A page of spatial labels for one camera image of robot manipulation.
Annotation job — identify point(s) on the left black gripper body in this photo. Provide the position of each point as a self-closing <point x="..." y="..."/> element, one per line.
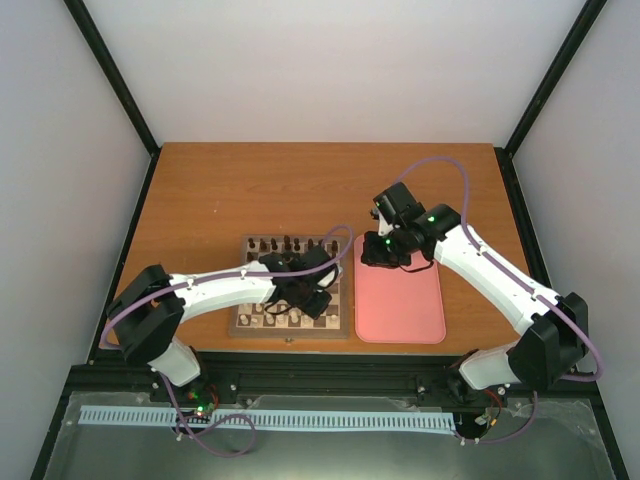
<point x="310" y="308"/>

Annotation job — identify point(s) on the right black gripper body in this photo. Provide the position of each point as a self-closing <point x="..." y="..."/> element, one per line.
<point x="390" y="254"/>

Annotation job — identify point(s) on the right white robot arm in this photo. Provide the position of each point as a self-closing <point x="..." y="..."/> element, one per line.
<point x="551" y="327"/>

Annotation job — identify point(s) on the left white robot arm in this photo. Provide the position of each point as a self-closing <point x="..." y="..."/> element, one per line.
<point x="142" y="322"/>

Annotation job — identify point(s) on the wooden chess board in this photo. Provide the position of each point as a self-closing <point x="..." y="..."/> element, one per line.
<point x="307" y="328"/>

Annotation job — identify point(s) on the dark chess pieces row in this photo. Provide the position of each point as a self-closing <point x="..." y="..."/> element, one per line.
<point x="255" y="246"/>

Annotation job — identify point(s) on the pink plastic tray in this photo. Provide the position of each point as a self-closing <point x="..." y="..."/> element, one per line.
<point x="392" y="306"/>

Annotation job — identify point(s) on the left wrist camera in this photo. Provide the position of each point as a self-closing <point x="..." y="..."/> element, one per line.
<point x="323" y="278"/>

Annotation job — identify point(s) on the light blue cable duct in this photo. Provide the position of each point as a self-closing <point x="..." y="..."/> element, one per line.
<point x="271" y="420"/>

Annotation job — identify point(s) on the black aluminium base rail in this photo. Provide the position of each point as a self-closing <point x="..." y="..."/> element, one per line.
<point x="232" y="377"/>

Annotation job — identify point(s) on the black frame post right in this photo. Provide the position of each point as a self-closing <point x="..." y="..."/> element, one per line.
<point x="578" y="32"/>

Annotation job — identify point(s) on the black frame post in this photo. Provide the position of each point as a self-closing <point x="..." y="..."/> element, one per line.
<point x="578" y="32"/>
<point x="102" y="54"/>

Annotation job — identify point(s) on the black frame post left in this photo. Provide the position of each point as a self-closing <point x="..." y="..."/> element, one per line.
<point x="102" y="54"/>

